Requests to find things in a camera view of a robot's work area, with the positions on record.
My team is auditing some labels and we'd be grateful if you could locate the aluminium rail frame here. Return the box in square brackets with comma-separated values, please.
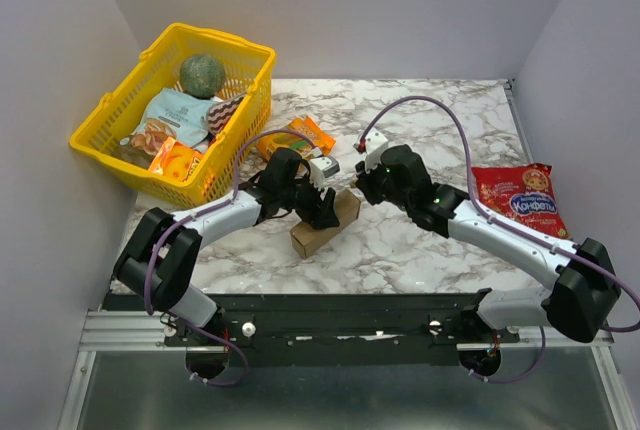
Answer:
[60, 311, 636, 429]

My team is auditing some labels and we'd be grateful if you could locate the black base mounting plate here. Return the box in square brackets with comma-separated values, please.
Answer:
[163, 293, 519, 368]

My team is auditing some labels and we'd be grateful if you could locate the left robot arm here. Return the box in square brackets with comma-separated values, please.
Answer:
[113, 148, 340, 345]

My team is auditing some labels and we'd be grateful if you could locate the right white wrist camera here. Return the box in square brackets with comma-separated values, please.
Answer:
[354, 128, 389, 173]

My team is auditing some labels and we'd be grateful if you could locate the orange cheese snack pack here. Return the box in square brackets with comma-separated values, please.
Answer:
[148, 137, 204, 182]

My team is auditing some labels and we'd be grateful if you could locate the orange mango candy bag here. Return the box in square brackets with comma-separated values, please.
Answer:
[256, 116, 336, 160]

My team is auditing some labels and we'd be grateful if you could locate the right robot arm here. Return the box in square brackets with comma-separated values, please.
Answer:
[355, 143, 621, 343]

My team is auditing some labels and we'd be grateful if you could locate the purple cable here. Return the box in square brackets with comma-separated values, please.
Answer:
[353, 95, 640, 384]
[142, 128, 317, 387]

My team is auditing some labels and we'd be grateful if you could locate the red candy bag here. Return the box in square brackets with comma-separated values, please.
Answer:
[472, 163, 569, 239]

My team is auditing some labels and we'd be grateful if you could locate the striped wavy pouch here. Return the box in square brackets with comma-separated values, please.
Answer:
[206, 93, 246, 136]

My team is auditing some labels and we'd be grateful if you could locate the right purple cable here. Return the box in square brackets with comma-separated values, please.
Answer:
[353, 95, 640, 384]

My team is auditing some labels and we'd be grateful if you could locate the brown cardboard express box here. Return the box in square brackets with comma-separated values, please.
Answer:
[290, 189, 361, 259]

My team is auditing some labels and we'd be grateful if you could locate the yellow plastic basket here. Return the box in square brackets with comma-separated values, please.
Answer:
[69, 23, 276, 208]

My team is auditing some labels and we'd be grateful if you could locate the light blue snack bag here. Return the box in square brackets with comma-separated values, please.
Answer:
[120, 88, 222, 156]

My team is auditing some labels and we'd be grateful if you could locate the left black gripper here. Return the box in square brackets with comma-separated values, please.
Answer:
[279, 170, 341, 231]

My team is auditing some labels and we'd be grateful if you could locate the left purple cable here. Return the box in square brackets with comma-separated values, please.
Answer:
[142, 128, 317, 387]

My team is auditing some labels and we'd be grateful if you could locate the green round melon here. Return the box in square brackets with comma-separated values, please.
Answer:
[179, 53, 226, 99]

